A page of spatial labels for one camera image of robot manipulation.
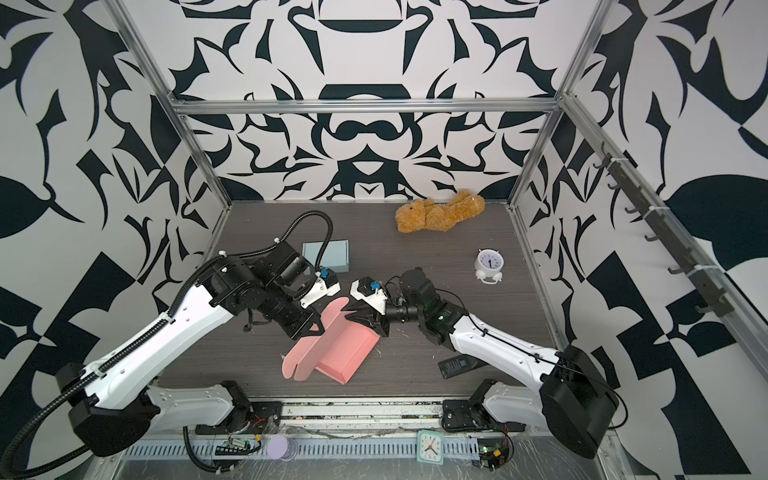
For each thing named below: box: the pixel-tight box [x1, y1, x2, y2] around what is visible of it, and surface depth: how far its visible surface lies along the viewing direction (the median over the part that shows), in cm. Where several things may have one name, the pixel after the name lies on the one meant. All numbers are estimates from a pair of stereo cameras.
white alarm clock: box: [474, 248, 504, 285], surface depth 101 cm
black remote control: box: [438, 354, 488, 379], surface depth 83 cm
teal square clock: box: [416, 430, 445, 466], surface depth 71 cm
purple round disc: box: [267, 434, 298, 462], surface depth 65 cm
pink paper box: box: [282, 297, 380, 385], surface depth 79 cm
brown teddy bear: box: [395, 190, 485, 233], surface depth 107 cm
